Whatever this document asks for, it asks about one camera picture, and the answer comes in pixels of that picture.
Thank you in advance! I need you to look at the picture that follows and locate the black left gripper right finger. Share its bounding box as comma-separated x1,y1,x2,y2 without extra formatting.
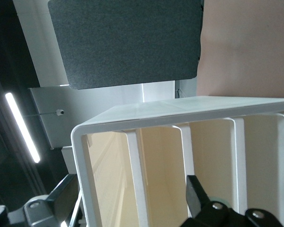
179,175,246,227

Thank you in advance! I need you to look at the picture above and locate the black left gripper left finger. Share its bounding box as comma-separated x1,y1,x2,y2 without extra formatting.
23,174,80,227

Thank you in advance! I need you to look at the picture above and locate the translucent white drawer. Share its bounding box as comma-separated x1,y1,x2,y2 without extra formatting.
81,131,133,227

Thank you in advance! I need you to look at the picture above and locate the white drawer cabinet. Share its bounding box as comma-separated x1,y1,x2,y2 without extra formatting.
71,96,284,227

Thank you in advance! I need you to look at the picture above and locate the white light strip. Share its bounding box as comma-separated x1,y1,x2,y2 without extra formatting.
5,92,41,164

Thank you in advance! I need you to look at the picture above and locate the grey metal panel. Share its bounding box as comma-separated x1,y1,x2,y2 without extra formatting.
29,80,176,150

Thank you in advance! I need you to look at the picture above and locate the brown table mat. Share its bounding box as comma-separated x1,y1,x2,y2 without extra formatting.
196,0,284,98

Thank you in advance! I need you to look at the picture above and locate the grey felt panel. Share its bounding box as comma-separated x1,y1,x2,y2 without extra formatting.
47,0,204,91

